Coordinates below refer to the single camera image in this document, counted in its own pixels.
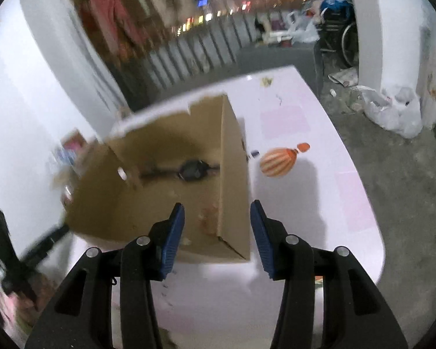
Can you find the metal balcony railing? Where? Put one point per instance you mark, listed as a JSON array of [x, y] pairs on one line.
[[203, 51]]

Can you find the large white plastic bag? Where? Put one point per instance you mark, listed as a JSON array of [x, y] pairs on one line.
[[394, 112]]

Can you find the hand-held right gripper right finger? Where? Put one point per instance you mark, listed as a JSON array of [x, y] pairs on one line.
[[263, 243]]

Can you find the pink hanging garment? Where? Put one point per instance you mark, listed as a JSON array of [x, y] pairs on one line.
[[111, 14]]

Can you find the white curtain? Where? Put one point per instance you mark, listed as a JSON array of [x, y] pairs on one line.
[[101, 72]]

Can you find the wheelchair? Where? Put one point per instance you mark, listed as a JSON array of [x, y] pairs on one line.
[[336, 25]]

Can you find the pink cloth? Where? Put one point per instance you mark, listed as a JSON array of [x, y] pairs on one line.
[[11, 309]]

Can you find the grey cabinet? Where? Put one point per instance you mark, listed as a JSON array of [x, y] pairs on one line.
[[276, 56]]

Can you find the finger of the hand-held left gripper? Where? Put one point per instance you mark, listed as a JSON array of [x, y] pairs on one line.
[[3, 236], [45, 247]]

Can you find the newspaper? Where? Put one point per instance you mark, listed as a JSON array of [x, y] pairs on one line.
[[344, 77]]

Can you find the small open cardboard box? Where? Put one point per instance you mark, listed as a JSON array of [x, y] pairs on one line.
[[74, 152]]

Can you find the dark blue smartwatch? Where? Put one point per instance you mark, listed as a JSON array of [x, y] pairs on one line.
[[190, 170]]

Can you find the brown cardboard box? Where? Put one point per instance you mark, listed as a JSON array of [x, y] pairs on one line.
[[232, 189]]

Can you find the small white plastic bag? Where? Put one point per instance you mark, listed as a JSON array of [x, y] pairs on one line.
[[305, 29]]

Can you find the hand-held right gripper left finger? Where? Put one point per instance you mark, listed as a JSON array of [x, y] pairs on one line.
[[172, 243]]

